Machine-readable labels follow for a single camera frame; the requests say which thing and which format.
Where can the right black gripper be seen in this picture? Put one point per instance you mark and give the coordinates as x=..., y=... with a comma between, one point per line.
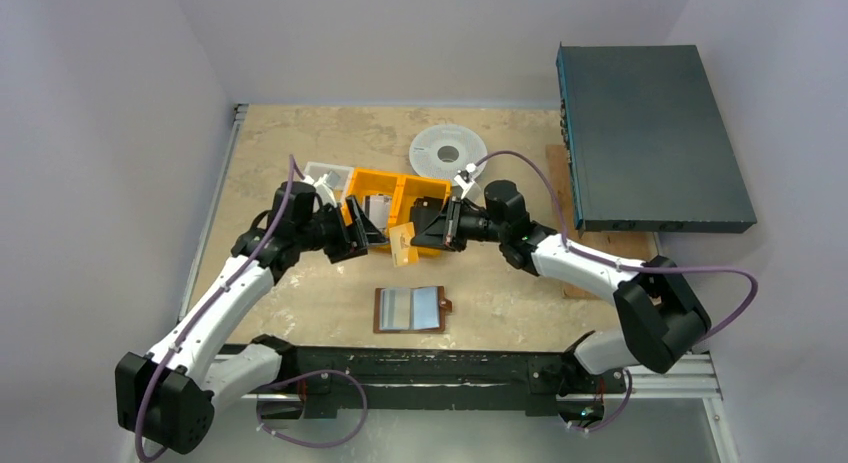
x=449, y=221

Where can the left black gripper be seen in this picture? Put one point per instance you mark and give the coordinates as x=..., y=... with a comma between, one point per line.
x=365, y=233

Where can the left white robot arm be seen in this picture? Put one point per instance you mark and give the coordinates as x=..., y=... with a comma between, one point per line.
x=170, y=394

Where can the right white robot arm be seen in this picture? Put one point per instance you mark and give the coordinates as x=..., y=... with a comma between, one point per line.
x=660, y=316

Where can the stack of silver cards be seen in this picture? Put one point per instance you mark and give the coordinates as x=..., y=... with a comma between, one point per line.
x=378, y=210

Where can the orange double plastic bin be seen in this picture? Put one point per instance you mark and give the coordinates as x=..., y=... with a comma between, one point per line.
x=403, y=188

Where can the white plastic bin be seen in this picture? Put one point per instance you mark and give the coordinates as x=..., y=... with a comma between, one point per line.
x=330, y=181

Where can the grey filament spool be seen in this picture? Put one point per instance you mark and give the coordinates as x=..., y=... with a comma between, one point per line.
x=441, y=151

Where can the dark blue flat box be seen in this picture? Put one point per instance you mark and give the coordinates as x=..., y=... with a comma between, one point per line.
x=648, y=148

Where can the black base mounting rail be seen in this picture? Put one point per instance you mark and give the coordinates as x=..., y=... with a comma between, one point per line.
x=534, y=383

